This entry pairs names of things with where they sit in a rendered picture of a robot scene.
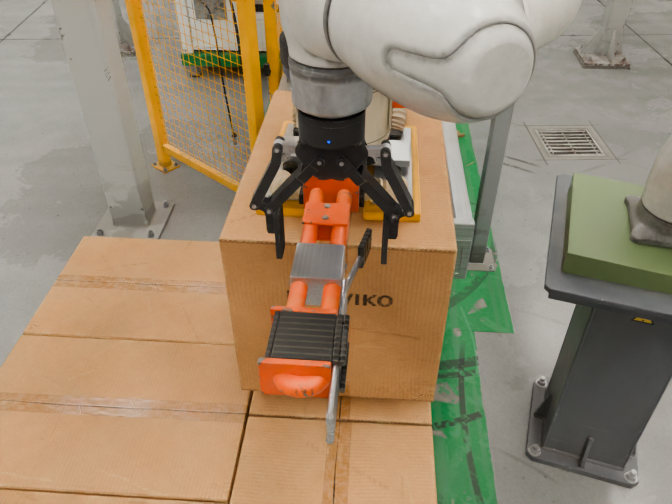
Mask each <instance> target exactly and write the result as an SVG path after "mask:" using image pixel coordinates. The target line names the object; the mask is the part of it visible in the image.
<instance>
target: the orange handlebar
mask: <svg viewBox="0 0 672 504"><path fill-rule="evenodd" d="M392 107H393V108H405V107H403V106H402V105H400V104H398V103H396V102H394V101H392ZM324 195H325V194H324V191H323V190H322V189H320V188H314V189H312V190H311V192H310V196H309V201H308V202H306V205H305V210H304V214H303V219H302V224H303V229H302V234H301V239H300V243H316V240H320V241H330V244H337V245H345V254H346V245H347V241H348V234H349V225H350V219H349V218H350V209H351V201H352V194H351V192H350V191H349V190H347V189H342V190H340V191H339V192H338V193H337V199H336V203H323V201H324ZM340 290H341V287H340V286H339V285H337V284H335V283H329V284H326V285H325V286H324V288H323V294H322V300H321V307H320V308H325V309H337V311H338V307H339V299H340ZM307 291H308V287H307V285H306V284H305V283H303V282H301V281H296V282H293V283H292V284H291V286H290V291H289V295H288V300H287V305H286V306H290V307H305V303H306V297H307ZM273 382H274V384H275V385H276V387H277V389H278V390H279V391H281V392H282V393H284V394H285V395H287V396H291V397H295V398H307V397H313V396H315V395H317V394H319V393H321V392H322V391H323V390H324V389H325V388H326V387H328V384H329V382H328V380H327V379H325V378H324V377H321V376H316V375H311V376H296V375H291V374H285V373H281V374H277V375H275V376H274V377H273Z"/></svg>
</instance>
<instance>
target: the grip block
mask: <svg viewBox="0 0 672 504"><path fill-rule="evenodd" d="M314 188H320V189H322V190H323V191H324V194H325V195H324V201H323V203H336V199H337V193H338V192H339V191H340V190H342V189H347V190H349V191H350V192H351V194H352V201H351V209H350V212H358V211H359V207H364V202H365V192H364V191H363V190H362V189H361V187H360V186H356V185H355V184H354V182H353V181H352V180H351V179H350V178H347V179H344V181H337V180H334V179H328V180H318V178H317V177H315V176H312V177H311V178H310V179H309V180H308V181H307V182H306V183H305V184H302V185H301V188H300V192H299V204H304V210H305V205H306V202H308V201H309V196H310V192H311V190H312V189H314Z"/></svg>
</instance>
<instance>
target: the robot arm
mask: <svg viewBox="0 0 672 504"><path fill-rule="evenodd" d="M278 3H279V12H280V19H281V26H282V29H283V32H284V34H285V37H286V41H287V45H288V52H289V56H288V65H289V70H290V82H291V92H292V103H293V105H294V106H295V107H296V108H297V109H298V127H299V140H298V142H297V143H296V142H289V141H285V139H284V137H282V136H277V137H276V138H275V141H274V144H273V147H272V154H271V159H270V161H269V163H268V165H267V167H266V169H265V171H264V173H263V175H262V177H261V179H260V181H259V183H258V185H257V187H256V189H255V191H254V193H253V196H252V199H251V202H250V205H249V207H250V209H252V210H261V211H263V212H264V213H265V217H266V229H267V232H268V233H271V234H275V245H276V258H277V259H282V258H283V254H284V249H285V231H284V215H283V203H284V202H285V201H286V200H287V199H288V198H289V197H290V196H291V195H292V194H293V193H294V192H295V191H296V190H297V189H298V188H299V187H300V186H301V185H302V184H305V183H306V182H307V181H308V180H309V179H310V178H311V177H312V176H315V177H317V178H318V180H328V179H334V180H337V181H344V179H347V178H350V179H351V180H352V181H353V182H354V184H355V185H356V186H360V187H361V189H362V190H363V191H364V192H365V193H366V194H367V195H368V196H369V197H370V198H371V199H372V200H373V201H374V203H375V204H376V205H377V206H378V207H379V208H380V209H381V210H382V211H383V212H384V213H383V230H382V246H381V264H384V265H386V264H387V251H388V239H396V238H397V236H398V225H399V219H400V218H402V217H405V216H406V217H409V218H410V217H413V216H414V201H413V199H412V196H411V194H410V192H409V191H408V188H407V186H406V184H405V182H404V180H403V178H402V176H401V174H400V172H399V170H398V168H397V166H396V164H395V162H394V160H393V158H392V150H391V142H390V141H389V140H383V141H382V142H381V144H380V145H367V143H366V141H365V115H366V108H367V107H368V106H369V105H370V103H371V101H372V98H373V89H375V90H376V91H378V92H379V93H381V94H383V95H384V96H386V97H388V98H389V99H391V100H392V101H394V102H396V103H398V104H400V105H402V106H403V107H405V108H407V109H409V110H411V111H413V112H415V113H418V114H420V115H422V116H425V117H428V118H432V119H436V120H440V121H444V122H451V123H476V122H482V121H486V120H489V119H492V118H494V117H496V116H498V115H500V114H501V113H503V112H504V111H506V110H507V109H508V108H510V107H511V106H512V105H513V104H514V103H515V102H516V101H517V100H518V99H519V97H520V96H521V95H522V93H523V92H524V91H525V89H526V87H527V86H528V84H529V82H530V80H531V78H532V75H533V72H534V69H535V65H536V58H537V49H538V48H540V47H542V46H544V45H546V44H548V43H549V42H551V41H553V40H554V39H556V38H557V37H558V36H560V35H561V34H562V33H563V32H564V31H565V30H566V29H567V28H568V27H569V25H570V24H571V23H572V21H573V20H574V18H575V16H576V14H577V12H578V10H579V8H580V5H581V3H582V0H278ZM293 153H295V154H296V156H297V157H298V159H299V160H300V161H301V163H300V165H299V166H298V168H297V169H296V170H295V171H294V172H293V173H292V174H291V175H290V176H289V177H288V178H287V179H286V180H285V181H284V182H283V183H282V184H281V185H280V186H279V187H278V188H277V189H276V190H275V192H274V193H273V194H272V195H271V196H270V195H269V196H270V197H269V196H268V198H267V197H265V195H266V193H267V191H268V189H269V188H270V186H271V184H272V182H273V180H274V178H275V176H276V174H277V172H278V170H279V168H280V165H281V162H282V161H285V160H287V159H288V158H289V156H290V155H291V154H293ZM368 156H370V157H372V158H373V159H374V161H375V162H376V163H377V164H378V165H380V164H381V167H382V171H383V173H384V175H385V177H386V179H387V181H388V183H389V185H390V187H391V189H392V191H393V193H394V195H395V197H396V199H397V201H398V203H397V202H396V201H395V200H394V199H393V198H392V196H391V195H390V194H389V193H388V192H387V191H386V190H385V189H384V188H383V186H382V185H381V184H380V183H379V182H378V181H377V180H376V179H375V178H374V177H373V175H372V174H371V173H370V172H369V171H368V170H367V167H366V165H365V164H364V163H363V162H364V161H365V160H366V159H367V157H368ZM624 203H625V205H626V206H627V208H628V213H629V220H630V226H631V234H630V237H629V239H630V240H631V241H632V242H633V243H636V244H650V245H656V246H662V247H667V248H672V134H671V136H670V137H669V138H668V139H667V141H666V142H665V143H664V145H663V146H662V148H661V150H660V152H659V154H658V156H657V158H656V160H655V162H654V164H653V166H652V169H651V171H650V173H649V176H648V179H647V181H646V185H645V188H644V192H643V194H642V196H641V197H639V196H635V195H627V196H626V197H625V200H624Z"/></svg>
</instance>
